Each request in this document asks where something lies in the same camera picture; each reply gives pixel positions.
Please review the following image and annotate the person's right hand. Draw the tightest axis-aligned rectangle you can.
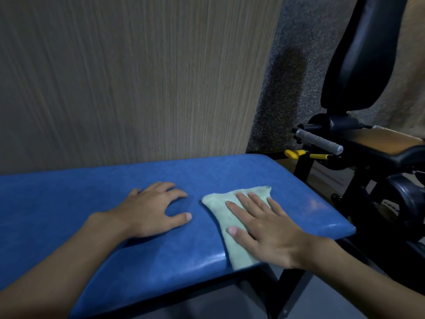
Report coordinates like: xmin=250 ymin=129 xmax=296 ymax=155
xmin=226 ymin=192 xmax=320 ymax=271

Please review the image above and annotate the person's left hand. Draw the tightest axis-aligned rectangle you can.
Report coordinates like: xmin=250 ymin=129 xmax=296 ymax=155
xmin=98 ymin=181 xmax=193 ymax=239

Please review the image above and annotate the light green cleaning cloth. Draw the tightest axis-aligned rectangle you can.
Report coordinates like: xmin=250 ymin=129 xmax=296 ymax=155
xmin=201 ymin=185 xmax=273 ymax=271

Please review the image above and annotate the person's right forearm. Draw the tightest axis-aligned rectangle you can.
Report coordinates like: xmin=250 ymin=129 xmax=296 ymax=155
xmin=300 ymin=235 xmax=425 ymax=319

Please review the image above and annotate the person's left forearm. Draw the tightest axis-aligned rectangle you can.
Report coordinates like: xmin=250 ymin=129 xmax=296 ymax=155
xmin=0 ymin=212 xmax=131 ymax=319

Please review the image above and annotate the blue padded bench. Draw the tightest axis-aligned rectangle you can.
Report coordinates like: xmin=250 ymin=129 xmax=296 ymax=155
xmin=0 ymin=154 xmax=357 ymax=319

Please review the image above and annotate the black machine seat pad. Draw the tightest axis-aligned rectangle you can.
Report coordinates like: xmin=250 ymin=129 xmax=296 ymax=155
xmin=338 ymin=125 xmax=425 ymax=169

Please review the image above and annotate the black roller pad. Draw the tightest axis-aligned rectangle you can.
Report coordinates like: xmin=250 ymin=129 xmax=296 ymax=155
xmin=385 ymin=173 xmax=425 ymax=227

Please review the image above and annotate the black machine backrest pad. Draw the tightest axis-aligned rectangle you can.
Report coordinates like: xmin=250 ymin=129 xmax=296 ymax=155
xmin=320 ymin=0 xmax=411 ymax=114

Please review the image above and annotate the silver machine handle bar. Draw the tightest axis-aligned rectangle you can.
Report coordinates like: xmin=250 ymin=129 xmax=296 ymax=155
xmin=292 ymin=127 xmax=344 ymax=155

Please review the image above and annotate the black gym machine frame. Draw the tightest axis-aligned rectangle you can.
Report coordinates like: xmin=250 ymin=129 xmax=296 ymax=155
xmin=292 ymin=112 xmax=425 ymax=296

